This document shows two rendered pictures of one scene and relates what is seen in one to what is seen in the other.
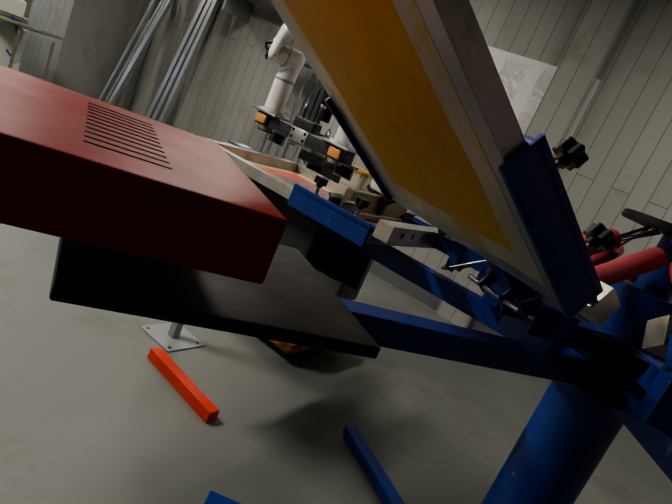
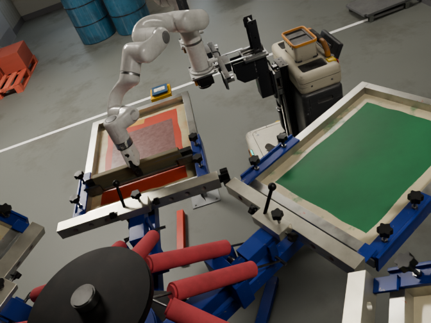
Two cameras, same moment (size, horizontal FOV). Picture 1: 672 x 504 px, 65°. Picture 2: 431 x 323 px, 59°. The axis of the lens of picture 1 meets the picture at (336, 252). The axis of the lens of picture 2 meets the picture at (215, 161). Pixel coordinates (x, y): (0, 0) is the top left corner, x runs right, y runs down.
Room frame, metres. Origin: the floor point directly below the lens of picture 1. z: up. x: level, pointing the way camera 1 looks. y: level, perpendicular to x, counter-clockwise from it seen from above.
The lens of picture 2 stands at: (1.48, -1.47, 2.04)
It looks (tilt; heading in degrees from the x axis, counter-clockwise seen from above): 39 degrees down; 63
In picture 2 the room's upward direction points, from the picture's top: 21 degrees counter-clockwise
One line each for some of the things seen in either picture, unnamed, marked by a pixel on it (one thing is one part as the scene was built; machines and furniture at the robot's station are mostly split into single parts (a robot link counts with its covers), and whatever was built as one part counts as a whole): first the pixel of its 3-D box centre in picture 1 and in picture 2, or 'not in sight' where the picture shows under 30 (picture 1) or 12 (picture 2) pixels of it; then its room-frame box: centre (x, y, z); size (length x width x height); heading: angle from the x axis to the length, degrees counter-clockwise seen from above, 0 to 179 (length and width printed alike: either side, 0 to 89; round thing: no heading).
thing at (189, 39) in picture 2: not in sight; (189, 26); (2.41, 0.16, 1.37); 0.13 x 0.10 x 0.16; 111
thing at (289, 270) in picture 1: (411, 328); not in sight; (1.05, -0.21, 0.91); 1.34 x 0.41 x 0.08; 120
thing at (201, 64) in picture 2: (350, 129); (200, 54); (2.42, 0.16, 1.21); 0.16 x 0.13 x 0.15; 152
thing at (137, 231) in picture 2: (463, 253); (139, 225); (1.63, -0.36, 1.02); 0.17 x 0.06 x 0.05; 60
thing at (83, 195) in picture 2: (331, 214); (84, 197); (1.55, 0.06, 0.98); 0.30 x 0.05 x 0.07; 60
